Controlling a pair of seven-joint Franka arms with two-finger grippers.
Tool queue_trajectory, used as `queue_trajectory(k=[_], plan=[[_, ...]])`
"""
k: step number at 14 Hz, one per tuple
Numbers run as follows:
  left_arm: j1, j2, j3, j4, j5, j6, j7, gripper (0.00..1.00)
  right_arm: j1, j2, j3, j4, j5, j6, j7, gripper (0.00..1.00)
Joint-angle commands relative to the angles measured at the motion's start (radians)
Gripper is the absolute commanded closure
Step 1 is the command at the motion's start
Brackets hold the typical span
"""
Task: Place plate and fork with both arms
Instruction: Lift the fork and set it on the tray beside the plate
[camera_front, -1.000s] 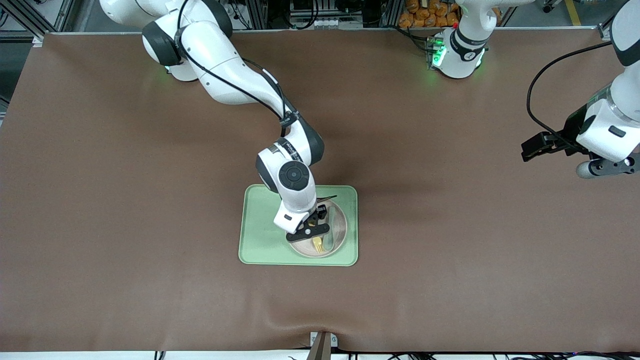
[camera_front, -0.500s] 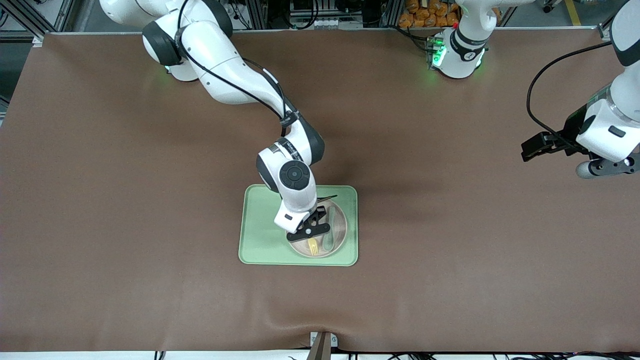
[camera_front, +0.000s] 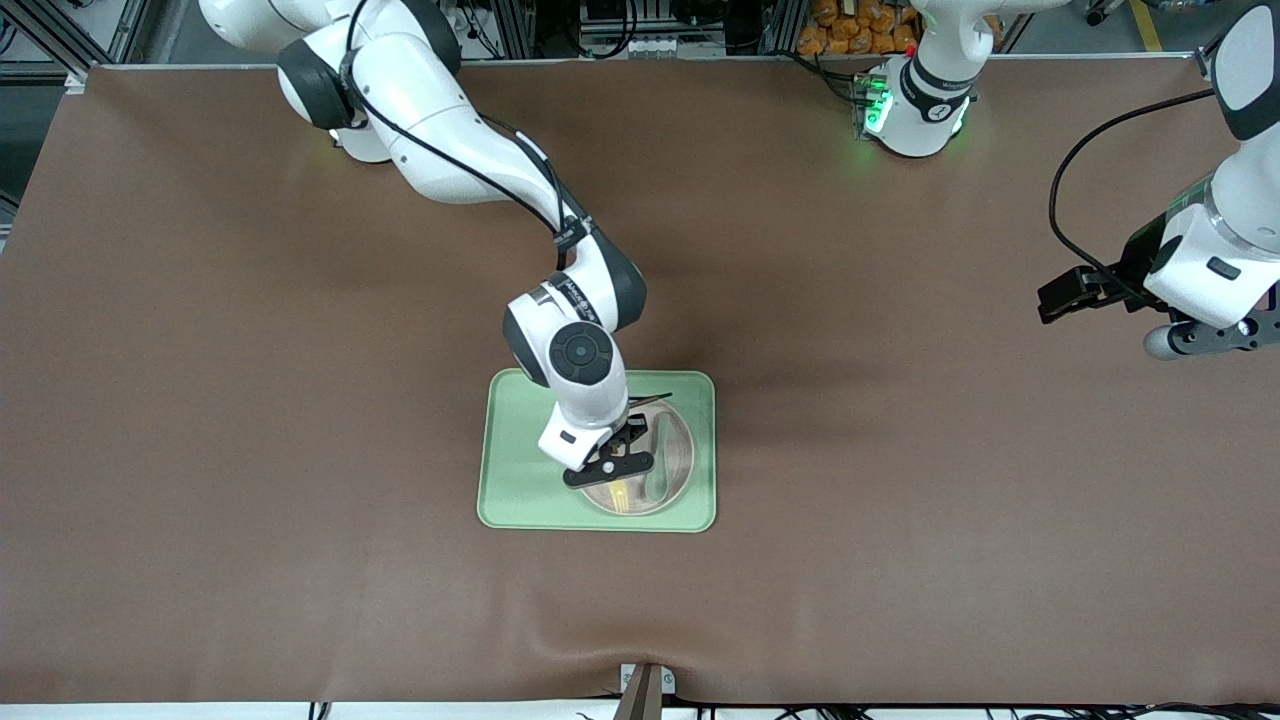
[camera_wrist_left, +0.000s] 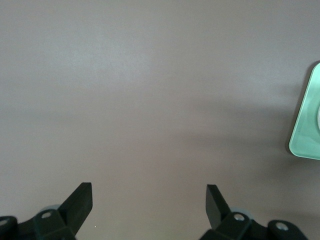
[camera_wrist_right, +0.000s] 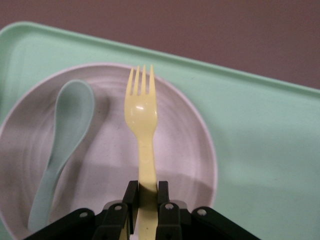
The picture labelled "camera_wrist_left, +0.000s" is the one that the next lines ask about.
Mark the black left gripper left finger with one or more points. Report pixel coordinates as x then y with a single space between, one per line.
80 205

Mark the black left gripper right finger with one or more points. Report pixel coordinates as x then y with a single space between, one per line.
215 207

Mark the light green rectangular tray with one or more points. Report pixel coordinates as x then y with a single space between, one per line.
306 130

